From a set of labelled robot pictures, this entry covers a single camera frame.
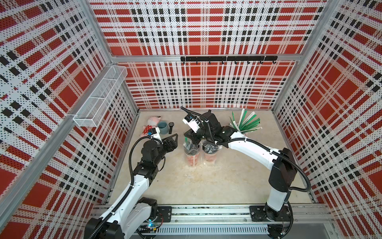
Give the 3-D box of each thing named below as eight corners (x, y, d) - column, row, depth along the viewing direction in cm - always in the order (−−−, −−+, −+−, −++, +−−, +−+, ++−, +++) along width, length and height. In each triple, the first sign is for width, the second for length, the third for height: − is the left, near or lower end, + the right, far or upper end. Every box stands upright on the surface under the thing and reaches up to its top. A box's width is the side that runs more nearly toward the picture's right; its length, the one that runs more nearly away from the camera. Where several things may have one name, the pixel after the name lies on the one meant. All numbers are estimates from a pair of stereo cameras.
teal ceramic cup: (158, 134, 107) (156, 129, 103) (159, 125, 112) (158, 121, 108) (168, 134, 107) (166, 129, 103) (169, 125, 112) (168, 121, 108)
